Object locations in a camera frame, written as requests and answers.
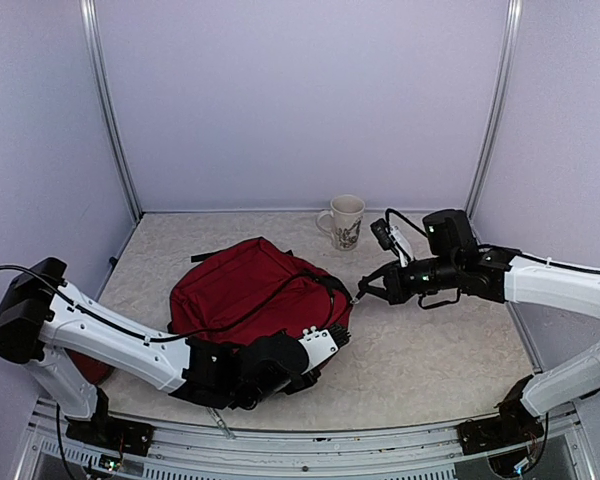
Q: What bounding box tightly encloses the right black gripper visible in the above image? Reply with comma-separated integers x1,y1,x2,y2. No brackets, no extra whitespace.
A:
360,253,462,304

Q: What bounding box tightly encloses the red backpack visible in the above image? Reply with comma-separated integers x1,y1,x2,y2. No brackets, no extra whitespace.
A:
167,237,352,345

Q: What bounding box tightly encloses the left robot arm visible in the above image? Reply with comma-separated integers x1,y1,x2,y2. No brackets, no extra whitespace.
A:
0,257,339,445

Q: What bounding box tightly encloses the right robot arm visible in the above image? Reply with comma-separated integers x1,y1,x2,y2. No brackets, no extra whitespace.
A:
358,209,600,444

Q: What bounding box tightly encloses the clear silver pen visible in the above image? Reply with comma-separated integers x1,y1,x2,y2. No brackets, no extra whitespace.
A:
206,407,235,440

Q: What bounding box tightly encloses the white patterned ceramic mug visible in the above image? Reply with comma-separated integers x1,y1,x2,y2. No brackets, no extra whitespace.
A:
315,194,365,251

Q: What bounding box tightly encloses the red floral lacquer dish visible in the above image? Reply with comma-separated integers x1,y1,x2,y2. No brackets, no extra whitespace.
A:
66,349,114,386

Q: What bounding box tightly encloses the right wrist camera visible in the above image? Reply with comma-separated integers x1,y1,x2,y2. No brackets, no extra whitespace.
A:
370,218,414,267

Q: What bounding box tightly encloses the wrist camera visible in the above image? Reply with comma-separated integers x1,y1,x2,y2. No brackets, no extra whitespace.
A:
299,323,351,373
370,218,414,267

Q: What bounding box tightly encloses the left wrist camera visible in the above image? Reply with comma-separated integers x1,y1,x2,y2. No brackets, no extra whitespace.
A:
299,323,351,373

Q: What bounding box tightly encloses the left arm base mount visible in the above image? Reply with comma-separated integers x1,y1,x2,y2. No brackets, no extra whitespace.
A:
66,417,154,457

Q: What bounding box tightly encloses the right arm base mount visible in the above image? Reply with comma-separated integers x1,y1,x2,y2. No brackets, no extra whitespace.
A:
456,416,544,455

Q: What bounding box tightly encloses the front aluminium rail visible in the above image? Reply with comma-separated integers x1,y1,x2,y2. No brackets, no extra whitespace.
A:
8,398,600,479

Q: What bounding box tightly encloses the right aluminium frame post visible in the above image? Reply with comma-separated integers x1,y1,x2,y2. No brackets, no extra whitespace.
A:
465,0,524,220

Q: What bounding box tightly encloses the aluminium frame post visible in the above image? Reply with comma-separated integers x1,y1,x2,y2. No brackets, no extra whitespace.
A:
465,0,524,220
79,0,144,225

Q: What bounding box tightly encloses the left aluminium frame post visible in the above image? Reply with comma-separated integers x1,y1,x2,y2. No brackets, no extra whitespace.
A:
79,0,144,225

